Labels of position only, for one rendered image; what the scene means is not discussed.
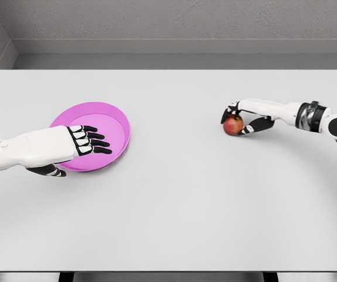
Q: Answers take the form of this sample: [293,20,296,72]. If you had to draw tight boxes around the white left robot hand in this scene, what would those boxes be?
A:
[18,125,113,178]

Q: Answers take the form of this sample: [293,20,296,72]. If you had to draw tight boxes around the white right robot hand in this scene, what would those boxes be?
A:
[220,98,287,137]

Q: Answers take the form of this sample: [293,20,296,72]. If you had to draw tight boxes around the red apple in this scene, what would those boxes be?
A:
[223,114,244,136]

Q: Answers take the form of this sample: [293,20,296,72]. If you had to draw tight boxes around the pink plate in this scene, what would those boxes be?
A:
[49,102,132,172]

